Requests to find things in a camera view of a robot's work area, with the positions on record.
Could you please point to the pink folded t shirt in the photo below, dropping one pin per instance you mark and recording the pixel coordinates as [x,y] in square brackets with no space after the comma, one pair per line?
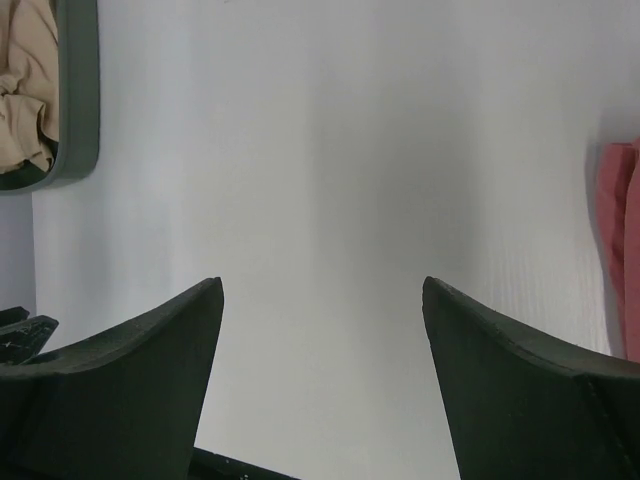
[617,213]

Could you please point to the beige t shirt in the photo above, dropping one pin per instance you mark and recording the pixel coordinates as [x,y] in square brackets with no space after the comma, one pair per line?
[30,123]

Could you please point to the grey plastic tray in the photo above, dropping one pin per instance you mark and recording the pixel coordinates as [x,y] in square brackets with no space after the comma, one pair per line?
[76,154]

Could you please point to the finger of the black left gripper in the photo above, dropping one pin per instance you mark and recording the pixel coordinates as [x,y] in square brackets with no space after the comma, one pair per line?
[23,337]

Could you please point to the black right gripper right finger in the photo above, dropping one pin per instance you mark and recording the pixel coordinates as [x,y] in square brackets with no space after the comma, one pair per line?
[522,404]

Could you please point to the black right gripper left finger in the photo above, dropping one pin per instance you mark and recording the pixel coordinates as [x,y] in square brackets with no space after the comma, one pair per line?
[122,404]

